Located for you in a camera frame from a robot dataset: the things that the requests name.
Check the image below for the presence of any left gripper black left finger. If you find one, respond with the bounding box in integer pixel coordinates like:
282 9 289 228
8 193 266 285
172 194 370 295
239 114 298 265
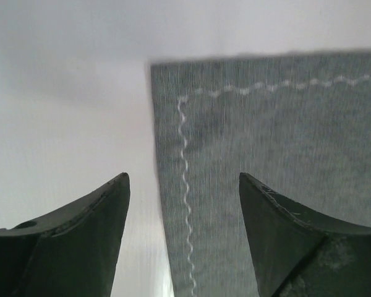
0 173 130 297

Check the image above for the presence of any grey cloth napkin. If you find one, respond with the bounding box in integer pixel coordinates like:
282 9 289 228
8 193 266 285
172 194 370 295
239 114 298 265
150 51 371 296

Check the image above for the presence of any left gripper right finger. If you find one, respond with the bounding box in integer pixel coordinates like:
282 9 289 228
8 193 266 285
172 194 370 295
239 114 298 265
239 173 371 296

